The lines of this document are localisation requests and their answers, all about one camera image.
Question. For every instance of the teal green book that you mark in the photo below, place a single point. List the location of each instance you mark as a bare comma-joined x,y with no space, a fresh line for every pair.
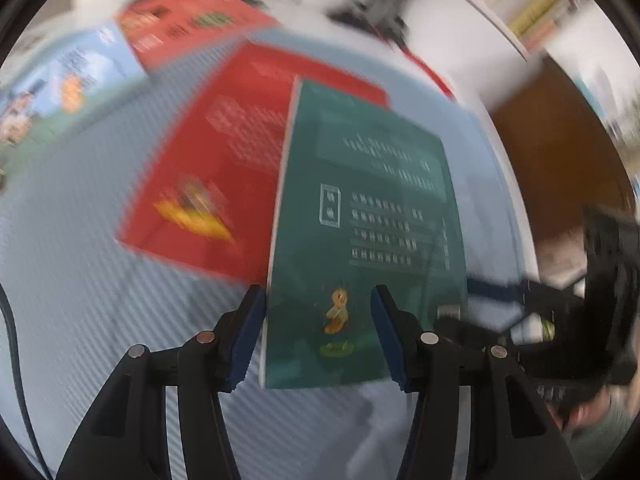
360,210

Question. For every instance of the red cartoon book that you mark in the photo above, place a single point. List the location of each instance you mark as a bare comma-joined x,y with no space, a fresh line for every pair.
190,20

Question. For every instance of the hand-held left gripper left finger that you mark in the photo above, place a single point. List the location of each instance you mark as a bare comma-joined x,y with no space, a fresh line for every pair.
247,340

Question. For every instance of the person's right hand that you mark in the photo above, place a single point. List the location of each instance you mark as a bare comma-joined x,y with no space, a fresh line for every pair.
587,412

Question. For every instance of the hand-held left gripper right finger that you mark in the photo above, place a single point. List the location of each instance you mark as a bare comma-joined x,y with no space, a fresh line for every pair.
395,350

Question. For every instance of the person's right forearm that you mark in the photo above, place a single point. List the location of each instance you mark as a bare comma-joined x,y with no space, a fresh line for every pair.
612,445

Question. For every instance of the brown wooden door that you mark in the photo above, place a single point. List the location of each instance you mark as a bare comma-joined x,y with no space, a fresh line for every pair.
560,160

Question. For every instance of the light blue cartoon poetry book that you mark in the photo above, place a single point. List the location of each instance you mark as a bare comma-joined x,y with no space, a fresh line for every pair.
60,90

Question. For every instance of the light blue woven mat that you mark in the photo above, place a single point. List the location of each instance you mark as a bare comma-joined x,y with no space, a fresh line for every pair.
75,260

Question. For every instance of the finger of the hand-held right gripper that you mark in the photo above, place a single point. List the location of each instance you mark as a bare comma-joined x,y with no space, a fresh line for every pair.
500,291

